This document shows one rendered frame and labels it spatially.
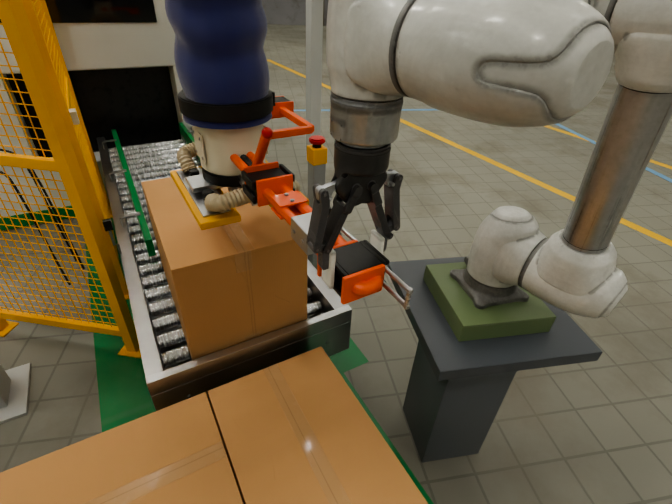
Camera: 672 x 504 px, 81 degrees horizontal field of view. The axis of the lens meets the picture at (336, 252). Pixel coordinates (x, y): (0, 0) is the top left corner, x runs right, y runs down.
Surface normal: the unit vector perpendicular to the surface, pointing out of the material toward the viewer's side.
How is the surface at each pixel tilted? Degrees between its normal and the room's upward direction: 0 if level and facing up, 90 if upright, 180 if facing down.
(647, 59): 105
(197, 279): 90
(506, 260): 84
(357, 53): 96
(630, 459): 0
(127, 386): 0
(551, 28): 50
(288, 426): 0
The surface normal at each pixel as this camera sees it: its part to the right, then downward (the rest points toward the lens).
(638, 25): -0.77, 0.51
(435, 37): -0.71, 0.11
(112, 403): 0.04, -0.82
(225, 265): 0.48, 0.51
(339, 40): -0.70, 0.39
